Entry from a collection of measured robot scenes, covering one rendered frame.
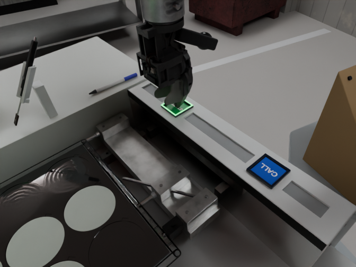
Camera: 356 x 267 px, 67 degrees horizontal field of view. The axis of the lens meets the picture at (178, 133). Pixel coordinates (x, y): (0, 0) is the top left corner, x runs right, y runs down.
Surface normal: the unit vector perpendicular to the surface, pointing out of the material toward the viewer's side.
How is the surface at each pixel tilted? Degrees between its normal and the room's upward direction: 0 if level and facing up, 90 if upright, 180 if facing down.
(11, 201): 0
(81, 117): 90
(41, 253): 0
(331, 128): 90
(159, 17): 90
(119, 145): 0
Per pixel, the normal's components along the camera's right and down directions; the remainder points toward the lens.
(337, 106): -0.90, 0.35
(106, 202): -0.06, -0.71
